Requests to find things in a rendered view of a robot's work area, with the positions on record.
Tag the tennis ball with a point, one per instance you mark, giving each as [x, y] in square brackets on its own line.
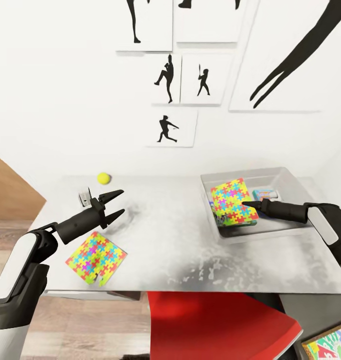
[103, 178]

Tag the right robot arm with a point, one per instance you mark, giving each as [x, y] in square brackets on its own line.
[325, 217]

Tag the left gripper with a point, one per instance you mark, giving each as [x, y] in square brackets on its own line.
[95, 216]

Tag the jigsaw puzzle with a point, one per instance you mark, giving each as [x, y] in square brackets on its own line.
[96, 255]
[228, 198]

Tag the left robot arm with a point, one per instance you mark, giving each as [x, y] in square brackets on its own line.
[23, 278]

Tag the board game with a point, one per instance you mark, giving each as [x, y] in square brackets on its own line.
[220, 221]
[260, 194]
[326, 346]

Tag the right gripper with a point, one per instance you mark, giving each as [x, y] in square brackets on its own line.
[272, 209]

